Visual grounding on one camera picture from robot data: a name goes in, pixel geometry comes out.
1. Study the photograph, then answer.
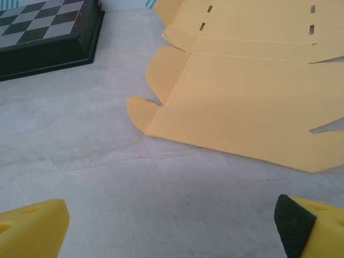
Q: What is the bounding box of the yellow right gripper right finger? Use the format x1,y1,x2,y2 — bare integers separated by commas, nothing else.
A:
274,194,344,258

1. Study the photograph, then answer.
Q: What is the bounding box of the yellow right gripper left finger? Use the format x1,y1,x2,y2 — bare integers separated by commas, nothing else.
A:
0,198,70,258

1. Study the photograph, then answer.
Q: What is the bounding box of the black and silver chessboard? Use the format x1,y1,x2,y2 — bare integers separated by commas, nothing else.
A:
0,0,106,82

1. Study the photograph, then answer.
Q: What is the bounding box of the yellow paper box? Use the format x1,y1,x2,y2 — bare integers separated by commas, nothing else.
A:
126,0,344,175

